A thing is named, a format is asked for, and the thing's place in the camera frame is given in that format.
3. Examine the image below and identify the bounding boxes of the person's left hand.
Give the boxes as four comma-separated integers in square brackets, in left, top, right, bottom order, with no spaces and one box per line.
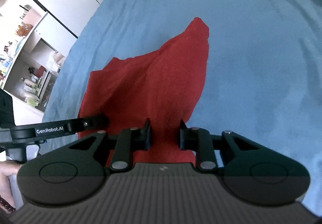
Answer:
[0,160,22,214]

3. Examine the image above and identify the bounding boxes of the white desk shelf unit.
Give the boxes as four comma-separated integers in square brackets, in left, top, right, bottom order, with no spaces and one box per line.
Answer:
[1,0,66,125]

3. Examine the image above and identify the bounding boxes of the blue bed sheet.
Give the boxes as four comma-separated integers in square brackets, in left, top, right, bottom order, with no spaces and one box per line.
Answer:
[43,0,321,215]

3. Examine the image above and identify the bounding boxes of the pink basket on desk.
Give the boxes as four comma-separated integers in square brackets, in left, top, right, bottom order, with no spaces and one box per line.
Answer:
[22,5,42,27]

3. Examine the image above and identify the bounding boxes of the red knit sweater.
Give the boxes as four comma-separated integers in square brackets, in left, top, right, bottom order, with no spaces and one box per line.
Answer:
[78,17,209,163]

